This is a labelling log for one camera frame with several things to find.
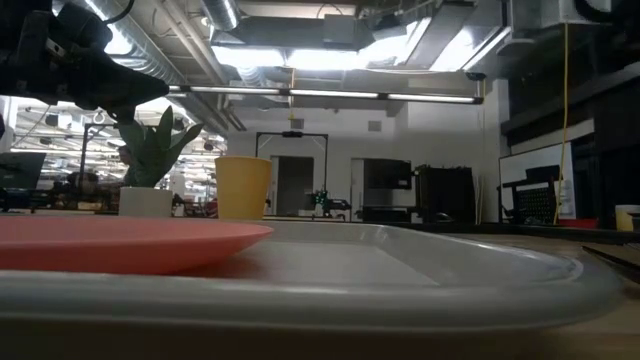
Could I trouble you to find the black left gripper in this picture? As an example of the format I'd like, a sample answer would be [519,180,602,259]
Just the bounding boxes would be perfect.
[0,2,171,124]

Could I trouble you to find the pink round plate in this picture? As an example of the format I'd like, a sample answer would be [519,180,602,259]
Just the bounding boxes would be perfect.
[0,215,275,276]

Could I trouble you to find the yellow plastic cup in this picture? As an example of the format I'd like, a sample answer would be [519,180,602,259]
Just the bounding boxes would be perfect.
[214,155,274,221]

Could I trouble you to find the grey plastic tray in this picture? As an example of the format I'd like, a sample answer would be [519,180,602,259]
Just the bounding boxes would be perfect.
[0,219,624,334]

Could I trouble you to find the green snake plant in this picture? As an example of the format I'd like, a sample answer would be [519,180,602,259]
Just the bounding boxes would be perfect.
[118,104,205,189]

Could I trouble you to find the white plant pot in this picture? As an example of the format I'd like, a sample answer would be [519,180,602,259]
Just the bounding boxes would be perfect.
[118,186,174,219]

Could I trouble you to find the black computer monitor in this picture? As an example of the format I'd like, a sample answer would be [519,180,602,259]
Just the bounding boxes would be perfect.
[0,151,47,190]

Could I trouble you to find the long ceiling light bar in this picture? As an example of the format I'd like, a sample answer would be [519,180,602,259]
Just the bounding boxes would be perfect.
[167,83,485,105]

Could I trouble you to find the small green black machine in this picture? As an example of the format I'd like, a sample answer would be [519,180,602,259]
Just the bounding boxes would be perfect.
[309,189,352,217]

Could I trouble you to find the black cabinet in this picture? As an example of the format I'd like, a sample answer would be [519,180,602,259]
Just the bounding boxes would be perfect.
[414,164,477,224]

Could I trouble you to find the white board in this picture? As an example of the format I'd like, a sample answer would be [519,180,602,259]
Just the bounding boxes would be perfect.
[498,141,577,221]

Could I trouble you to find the black mesh cart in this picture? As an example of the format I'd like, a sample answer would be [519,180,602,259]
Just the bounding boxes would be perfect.
[497,164,562,226]

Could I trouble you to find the red bin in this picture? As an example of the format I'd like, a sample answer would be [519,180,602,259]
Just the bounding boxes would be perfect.
[557,216,601,230]

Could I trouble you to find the yellow container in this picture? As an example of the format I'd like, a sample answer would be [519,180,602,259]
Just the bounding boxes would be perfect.
[614,204,640,233]

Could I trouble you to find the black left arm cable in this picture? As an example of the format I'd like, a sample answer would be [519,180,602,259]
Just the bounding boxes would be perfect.
[103,0,137,25]

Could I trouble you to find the black gantry frame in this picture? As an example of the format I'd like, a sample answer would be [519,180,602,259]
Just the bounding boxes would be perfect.
[254,130,330,216]

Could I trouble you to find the black wall screen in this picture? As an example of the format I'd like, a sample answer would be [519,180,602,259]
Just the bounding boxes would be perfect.
[363,158,414,191]

